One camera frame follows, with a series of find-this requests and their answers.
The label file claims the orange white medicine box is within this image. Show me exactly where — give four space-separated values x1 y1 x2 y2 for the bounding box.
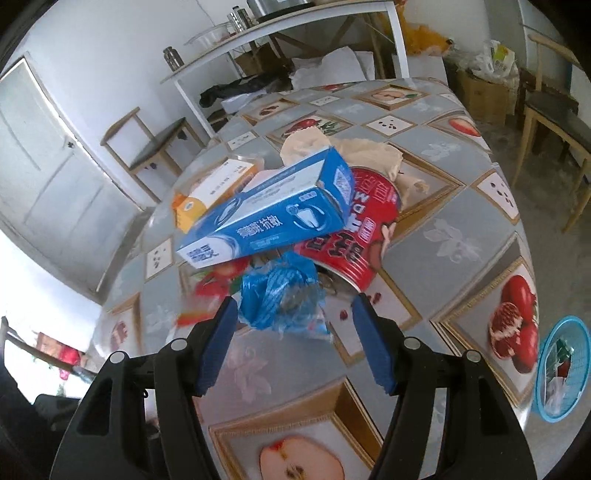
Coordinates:
171 157 259 233

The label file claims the black cloth under table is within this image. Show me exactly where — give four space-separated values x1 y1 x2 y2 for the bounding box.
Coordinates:
199 68 290 108

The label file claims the fruit-pattern tablecloth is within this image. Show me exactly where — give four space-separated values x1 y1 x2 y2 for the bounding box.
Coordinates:
89 77 541 480

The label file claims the red snack bag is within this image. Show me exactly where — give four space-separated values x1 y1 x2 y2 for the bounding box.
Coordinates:
176 257 250 328

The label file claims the wooden chair by door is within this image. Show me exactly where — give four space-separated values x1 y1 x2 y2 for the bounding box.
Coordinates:
100 106 205 204

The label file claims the crumpled beige paper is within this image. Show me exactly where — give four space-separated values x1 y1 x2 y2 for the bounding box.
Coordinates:
280 127 430 203

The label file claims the wooden chair right side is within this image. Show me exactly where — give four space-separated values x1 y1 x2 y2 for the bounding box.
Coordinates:
510 32 591 234

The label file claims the cardboard box on floor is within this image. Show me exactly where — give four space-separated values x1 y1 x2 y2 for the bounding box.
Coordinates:
457 71 517 125

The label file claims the blue toothpaste box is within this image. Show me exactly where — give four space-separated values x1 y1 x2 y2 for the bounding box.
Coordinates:
176 147 355 269

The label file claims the red milk drink can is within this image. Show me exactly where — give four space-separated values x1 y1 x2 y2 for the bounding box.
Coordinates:
294 167 402 292

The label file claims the white door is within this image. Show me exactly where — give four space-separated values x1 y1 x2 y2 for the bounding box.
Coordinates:
1 58 140 303

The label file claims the blue plastic trash basket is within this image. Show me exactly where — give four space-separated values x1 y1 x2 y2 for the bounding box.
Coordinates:
532 315 590 423

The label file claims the dark glass jar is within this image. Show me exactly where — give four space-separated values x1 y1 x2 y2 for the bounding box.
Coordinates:
163 46 184 72

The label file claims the silver rice cooker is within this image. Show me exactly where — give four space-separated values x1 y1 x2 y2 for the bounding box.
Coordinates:
246 0 315 22

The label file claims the white side table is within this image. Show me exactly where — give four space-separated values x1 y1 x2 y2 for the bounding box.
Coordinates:
160 1 411 138

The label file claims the blue plastic wrapper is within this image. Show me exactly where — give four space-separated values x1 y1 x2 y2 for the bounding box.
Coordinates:
238 251 332 342

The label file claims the grey refrigerator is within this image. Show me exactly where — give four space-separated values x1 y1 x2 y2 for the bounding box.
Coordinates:
484 0 572 90

